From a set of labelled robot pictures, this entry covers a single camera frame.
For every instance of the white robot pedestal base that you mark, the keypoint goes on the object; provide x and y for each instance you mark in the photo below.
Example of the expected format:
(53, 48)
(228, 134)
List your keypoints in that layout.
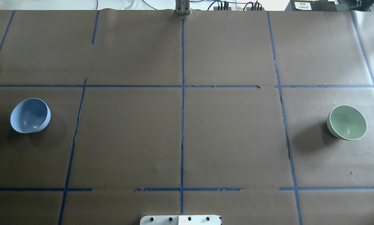
(181, 220)

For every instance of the green bowl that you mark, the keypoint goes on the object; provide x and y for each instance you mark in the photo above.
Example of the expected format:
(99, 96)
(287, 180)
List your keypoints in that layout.
(346, 123)

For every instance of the black power box with label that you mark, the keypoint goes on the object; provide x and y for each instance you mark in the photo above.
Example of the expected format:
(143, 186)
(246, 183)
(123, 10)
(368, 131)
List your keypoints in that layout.
(311, 5)

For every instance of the blue bowl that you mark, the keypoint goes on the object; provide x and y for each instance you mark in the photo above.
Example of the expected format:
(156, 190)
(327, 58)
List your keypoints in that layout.
(30, 116)

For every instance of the aluminium frame post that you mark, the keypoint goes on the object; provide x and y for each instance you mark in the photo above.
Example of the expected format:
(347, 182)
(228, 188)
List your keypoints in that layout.
(182, 7)

